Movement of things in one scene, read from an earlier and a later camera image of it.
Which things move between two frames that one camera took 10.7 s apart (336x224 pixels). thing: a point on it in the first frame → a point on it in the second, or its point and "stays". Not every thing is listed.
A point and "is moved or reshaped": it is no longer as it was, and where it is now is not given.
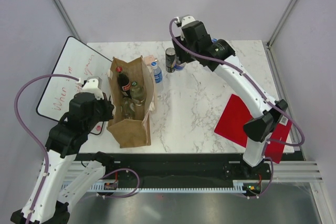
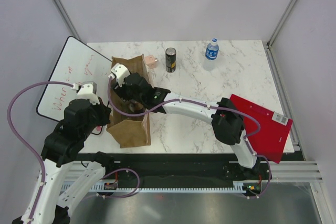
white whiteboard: [76, 60] stays
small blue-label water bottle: [158, 76] → [135, 106]
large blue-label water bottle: [178, 67] is moved or reshaped
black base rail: [184, 169] stays
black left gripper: [108, 107] stays
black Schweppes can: [170, 59] stays
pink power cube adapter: [148, 59] stays
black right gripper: [184, 58] → [121, 91]
